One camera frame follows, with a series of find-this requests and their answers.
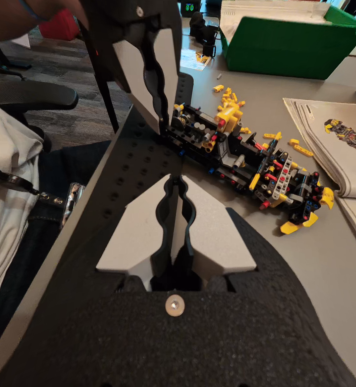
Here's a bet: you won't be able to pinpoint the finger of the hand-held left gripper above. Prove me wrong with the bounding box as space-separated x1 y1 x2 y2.
112 38 170 135
150 27 179 128

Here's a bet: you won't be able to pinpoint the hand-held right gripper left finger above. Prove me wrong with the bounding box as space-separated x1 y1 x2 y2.
96 174 175 292

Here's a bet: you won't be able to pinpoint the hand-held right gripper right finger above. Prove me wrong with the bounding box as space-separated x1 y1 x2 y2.
178 175 258 280

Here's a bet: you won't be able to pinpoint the black yellow lego car chassis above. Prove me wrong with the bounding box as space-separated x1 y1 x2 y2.
165 102 336 236

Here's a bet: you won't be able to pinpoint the person's left forearm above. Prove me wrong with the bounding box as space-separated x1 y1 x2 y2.
0 0 44 42

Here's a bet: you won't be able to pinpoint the pile of yellow lego pieces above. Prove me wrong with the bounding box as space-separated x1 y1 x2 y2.
212 85 246 107

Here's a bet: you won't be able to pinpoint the lego instruction booklet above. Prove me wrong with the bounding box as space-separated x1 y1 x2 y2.
282 97 356 257

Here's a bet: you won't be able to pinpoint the person's left hand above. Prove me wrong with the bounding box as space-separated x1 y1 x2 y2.
42 0 90 32

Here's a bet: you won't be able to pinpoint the clear plastic bag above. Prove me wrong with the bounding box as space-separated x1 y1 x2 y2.
180 48 212 72

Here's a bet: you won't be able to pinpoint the black metal leg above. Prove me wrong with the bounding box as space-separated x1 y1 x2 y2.
78 18 120 134

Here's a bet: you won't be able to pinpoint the red box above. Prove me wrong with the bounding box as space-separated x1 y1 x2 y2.
39 7 79 42

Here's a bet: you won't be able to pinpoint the black device with green lights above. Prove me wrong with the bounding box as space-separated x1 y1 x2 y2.
180 1 202 18

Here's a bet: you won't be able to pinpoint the shiny badge holder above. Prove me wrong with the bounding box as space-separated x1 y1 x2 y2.
59 182 85 229

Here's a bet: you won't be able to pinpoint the black perforated panel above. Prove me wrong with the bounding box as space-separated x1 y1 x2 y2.
54 72 194 273

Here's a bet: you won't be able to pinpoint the blue wristband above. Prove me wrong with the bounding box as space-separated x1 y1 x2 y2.
17 0 47 22

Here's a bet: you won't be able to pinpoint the white card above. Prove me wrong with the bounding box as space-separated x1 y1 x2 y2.
11 33 32 49

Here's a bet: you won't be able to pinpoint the black office chair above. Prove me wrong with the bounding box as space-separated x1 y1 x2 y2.
0 39 79 153

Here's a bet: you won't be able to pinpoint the white paper sheets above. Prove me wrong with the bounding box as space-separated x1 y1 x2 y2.
220 0 331 43

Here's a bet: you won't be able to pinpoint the green plastic bin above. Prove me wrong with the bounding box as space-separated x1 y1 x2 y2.
220 6 356 81

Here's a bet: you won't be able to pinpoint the person's white shirt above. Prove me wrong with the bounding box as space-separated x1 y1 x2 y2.
0 91 44 333

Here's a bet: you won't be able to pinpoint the black lanyard strap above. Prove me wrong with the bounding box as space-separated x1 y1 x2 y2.
0 165 41 196

